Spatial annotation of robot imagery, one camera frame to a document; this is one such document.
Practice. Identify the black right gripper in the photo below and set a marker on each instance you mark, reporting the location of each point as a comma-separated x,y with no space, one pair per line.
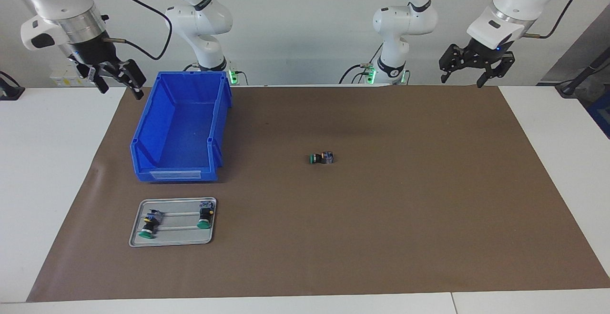
93,52

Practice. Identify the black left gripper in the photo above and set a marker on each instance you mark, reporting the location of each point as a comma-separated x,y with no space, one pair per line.
486,52

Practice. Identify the green push button switch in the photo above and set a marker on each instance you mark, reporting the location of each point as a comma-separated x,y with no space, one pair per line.
323,158
205,216
148,223

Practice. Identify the blue plastic storage bin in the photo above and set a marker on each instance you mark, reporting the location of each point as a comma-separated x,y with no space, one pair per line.
186,133

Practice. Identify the black table clamp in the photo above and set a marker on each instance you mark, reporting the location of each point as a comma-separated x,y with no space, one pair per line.
9,92

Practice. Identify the black stand pole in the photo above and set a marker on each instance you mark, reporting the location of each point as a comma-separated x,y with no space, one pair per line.
584,73

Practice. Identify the grey metal tray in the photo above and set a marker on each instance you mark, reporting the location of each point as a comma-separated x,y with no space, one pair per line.
181,238

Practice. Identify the brown table mat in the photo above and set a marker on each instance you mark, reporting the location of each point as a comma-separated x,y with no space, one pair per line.
333,233

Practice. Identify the blue metal frame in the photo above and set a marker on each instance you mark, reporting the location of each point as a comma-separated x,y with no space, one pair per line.
603,114

